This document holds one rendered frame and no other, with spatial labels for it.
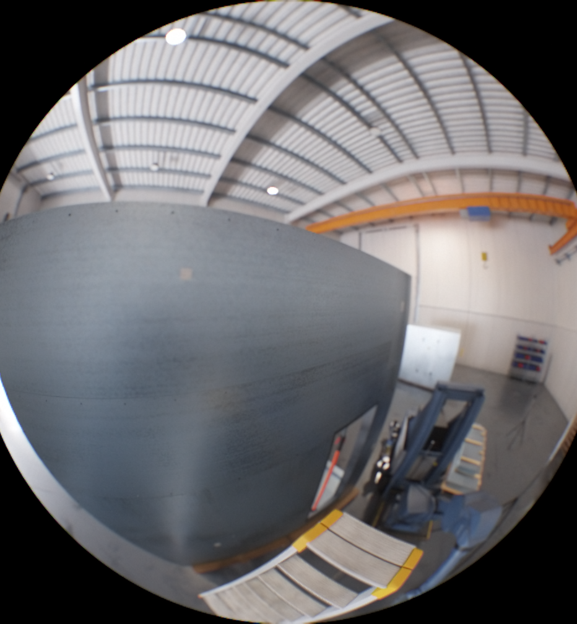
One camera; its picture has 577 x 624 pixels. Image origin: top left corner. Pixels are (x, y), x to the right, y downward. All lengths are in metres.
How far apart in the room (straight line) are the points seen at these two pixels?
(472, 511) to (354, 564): 1.19
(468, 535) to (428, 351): 6.08
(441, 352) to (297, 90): 8.72
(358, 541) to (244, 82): 6.52
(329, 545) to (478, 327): 10.95
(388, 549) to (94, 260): 1.11
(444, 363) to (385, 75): 8.28
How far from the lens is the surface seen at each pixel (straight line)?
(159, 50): 6.05
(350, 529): 0.70
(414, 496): 2.65
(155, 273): 0.53
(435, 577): 2.21
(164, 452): 0.78
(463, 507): 1.75
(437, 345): 6.87
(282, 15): 5.27
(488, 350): 11.41
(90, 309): 0.58
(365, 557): 0.69
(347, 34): 4.66
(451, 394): 2.43
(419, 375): 7.26
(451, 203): 8.12
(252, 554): 2.84
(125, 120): 7.27
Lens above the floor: 2.96
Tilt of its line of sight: 6 degrees down
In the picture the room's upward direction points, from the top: 3 degrees clockwise
